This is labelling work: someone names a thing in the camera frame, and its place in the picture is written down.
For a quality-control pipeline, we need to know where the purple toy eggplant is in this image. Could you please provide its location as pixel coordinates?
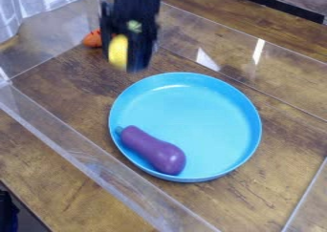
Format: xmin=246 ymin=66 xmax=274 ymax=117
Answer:
xmin=116 ymin=125 xmax=187 ymax=176

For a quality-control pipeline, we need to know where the blue round plastic tray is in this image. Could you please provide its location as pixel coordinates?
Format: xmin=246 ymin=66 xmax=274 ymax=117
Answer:
xmin=109 ymin=73 xmax=262 ymax=182

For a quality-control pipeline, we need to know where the grey checkered curtain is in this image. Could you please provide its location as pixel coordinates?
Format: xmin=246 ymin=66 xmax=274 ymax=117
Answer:
xmin=0 ymin=0 xmax=78 ymax=43

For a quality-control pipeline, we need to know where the yellow toy lemon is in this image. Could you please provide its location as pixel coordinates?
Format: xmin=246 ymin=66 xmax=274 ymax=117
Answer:
xmin=109 ymin=34 xmax=128 ymax=70

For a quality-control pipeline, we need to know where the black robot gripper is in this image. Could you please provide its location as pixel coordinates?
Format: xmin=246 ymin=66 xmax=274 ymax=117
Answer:
xmin=98 ymin=0 xmax=161 ymax=73

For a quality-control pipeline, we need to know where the clear acrylic enclosure wall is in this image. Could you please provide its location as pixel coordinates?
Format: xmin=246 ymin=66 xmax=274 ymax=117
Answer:
xmin=0 ymin=0 xmax=327 ymax=232

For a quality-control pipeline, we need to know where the orange toy carrot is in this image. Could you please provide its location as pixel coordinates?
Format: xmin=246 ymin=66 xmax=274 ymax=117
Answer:
xmin=82 ymin=19 xmax=144 ymax=49

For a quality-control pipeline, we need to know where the dark wooden baseboard strip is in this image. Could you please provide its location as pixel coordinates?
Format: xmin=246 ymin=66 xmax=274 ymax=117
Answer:
xmin=247 ymin=0 xmax=326 ymax=24

